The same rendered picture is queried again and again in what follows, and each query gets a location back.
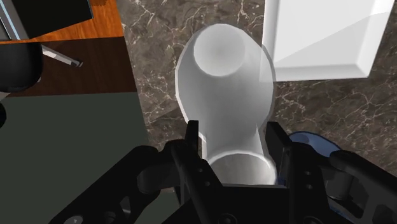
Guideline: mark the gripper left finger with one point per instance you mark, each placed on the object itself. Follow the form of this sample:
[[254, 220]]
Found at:
[[183, 161]]

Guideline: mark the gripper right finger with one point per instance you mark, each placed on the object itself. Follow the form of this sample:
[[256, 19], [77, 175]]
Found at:
[[297, 167]]

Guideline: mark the white vase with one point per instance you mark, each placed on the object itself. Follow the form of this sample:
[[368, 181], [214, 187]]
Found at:
[[223, 102]]

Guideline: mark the blue rounded object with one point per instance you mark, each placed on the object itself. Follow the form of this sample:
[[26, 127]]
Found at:
[[316, 144]]

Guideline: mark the white rectangular tray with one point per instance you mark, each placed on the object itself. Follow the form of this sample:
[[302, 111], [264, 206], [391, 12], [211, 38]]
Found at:
[[319, 37]]

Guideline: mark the black flat box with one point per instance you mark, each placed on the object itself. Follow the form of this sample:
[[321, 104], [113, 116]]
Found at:
[[46, 15]]

